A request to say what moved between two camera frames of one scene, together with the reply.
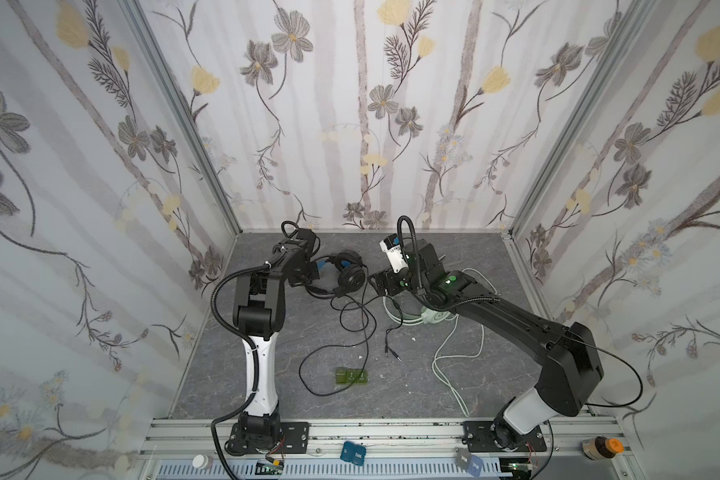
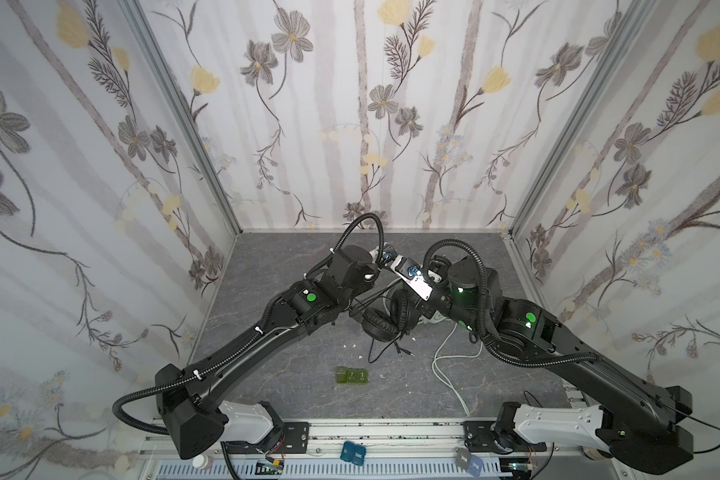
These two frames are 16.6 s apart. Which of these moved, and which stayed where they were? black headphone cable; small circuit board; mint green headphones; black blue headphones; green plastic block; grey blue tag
Moved: black headphone cable; black blue headphones
Stayed: mint green headphones; grey blue tag; green plastic block; small circuit board
